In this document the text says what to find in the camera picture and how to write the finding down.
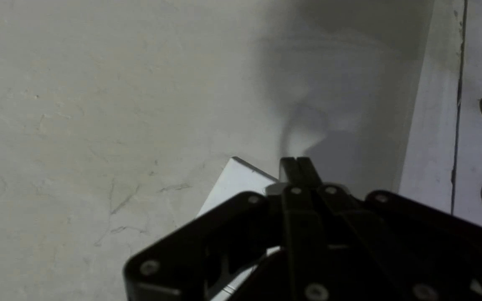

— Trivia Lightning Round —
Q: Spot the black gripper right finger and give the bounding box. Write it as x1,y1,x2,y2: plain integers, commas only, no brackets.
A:
295,157,482,301

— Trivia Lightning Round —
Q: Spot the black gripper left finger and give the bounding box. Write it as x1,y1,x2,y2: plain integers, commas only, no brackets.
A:
123,157,334,301

